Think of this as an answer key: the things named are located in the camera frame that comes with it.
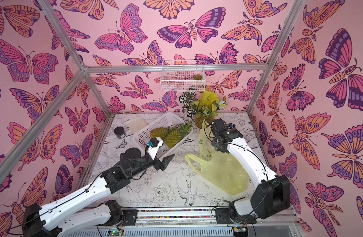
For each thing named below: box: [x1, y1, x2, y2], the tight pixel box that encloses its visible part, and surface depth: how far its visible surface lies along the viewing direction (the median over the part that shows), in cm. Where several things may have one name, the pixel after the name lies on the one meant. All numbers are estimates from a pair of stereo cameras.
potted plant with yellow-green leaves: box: [179, 88, 228, 129], surface depth 99 cm
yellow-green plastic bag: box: [185, 119, 249, 197], surface depth 82 cm
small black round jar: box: [113, 126, 126, 139], surface depth 106 cm
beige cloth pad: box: [125, 115, 149, 134], surface depth 116 cm
